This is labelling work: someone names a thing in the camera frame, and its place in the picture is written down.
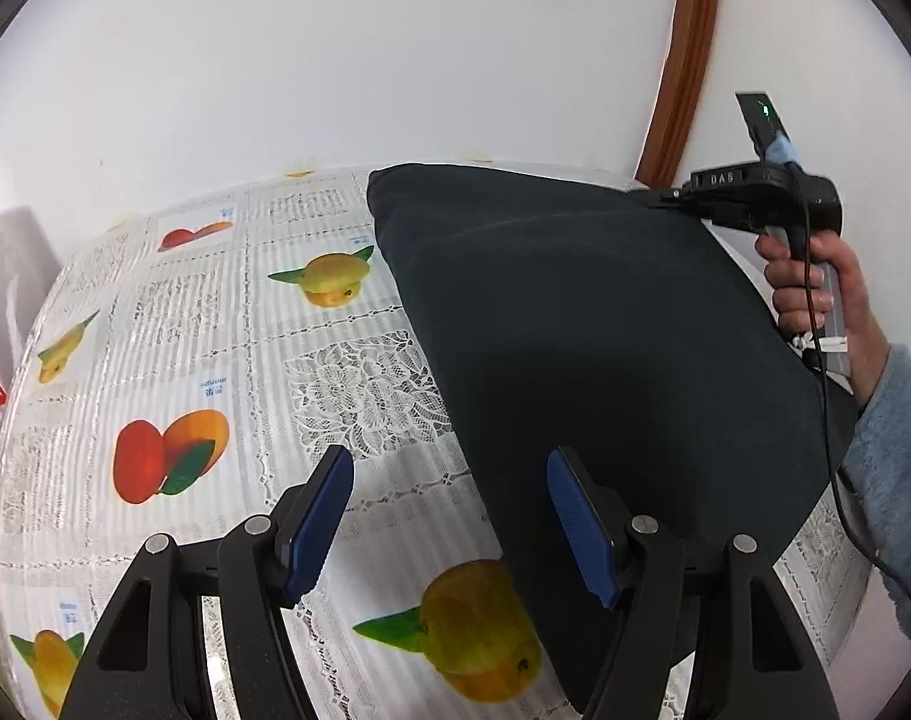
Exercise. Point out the person's right forearm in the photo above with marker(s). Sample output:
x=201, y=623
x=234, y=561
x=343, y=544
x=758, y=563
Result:
x=894, y=480

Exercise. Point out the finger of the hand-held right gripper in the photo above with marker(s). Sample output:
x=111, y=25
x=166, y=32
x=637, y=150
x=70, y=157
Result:
x=662, y=199

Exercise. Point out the black t-shirt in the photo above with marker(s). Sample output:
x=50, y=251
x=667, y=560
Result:
x=613, y=345

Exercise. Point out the white plastic shopping bag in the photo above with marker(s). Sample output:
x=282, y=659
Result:
x=13, y=270

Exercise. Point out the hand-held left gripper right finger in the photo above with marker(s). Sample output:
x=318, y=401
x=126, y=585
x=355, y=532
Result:
x=583, y=525

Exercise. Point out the fruit print lace tablecloth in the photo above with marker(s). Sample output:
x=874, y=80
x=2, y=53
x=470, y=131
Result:
x=200, y=300

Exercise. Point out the brown wooden door frame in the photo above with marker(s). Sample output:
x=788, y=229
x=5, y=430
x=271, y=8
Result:
x=688, y=52

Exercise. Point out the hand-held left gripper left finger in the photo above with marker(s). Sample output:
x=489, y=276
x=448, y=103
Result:
x=317, y=521

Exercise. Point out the person's right hand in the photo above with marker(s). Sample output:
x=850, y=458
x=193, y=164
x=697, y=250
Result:
x=853, y=315

